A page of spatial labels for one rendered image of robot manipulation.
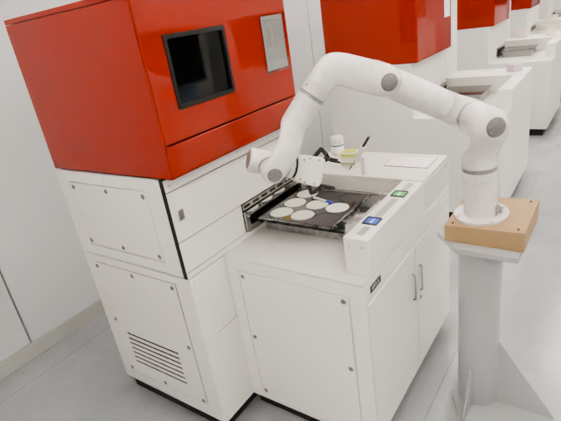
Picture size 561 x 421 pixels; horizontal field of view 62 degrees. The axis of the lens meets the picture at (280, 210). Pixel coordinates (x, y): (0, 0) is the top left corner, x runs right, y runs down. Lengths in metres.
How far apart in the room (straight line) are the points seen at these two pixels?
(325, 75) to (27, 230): 2.13
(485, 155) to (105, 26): 1.31
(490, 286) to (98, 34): 1.65
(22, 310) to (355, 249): 2.17
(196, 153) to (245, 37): 0.51
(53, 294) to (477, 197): 2.51
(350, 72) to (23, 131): 2.06
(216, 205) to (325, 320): 0.61
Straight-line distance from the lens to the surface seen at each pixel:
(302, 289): 1.74
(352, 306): 1.66
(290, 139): 1.48
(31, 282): 3.17
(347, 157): 2.26
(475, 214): 1.83
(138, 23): 1.56
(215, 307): 1.96
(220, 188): 1.86
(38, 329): 3.28
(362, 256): 1.60
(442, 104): 1.63
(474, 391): 2.28
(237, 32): 1.88
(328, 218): 1.90
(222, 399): 2.17
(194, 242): 1.79
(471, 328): 2.07
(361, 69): 1.50
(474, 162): 1.74
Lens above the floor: 1.69
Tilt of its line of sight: 23 degrees down
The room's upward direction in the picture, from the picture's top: 9 degrees counter-clockwise
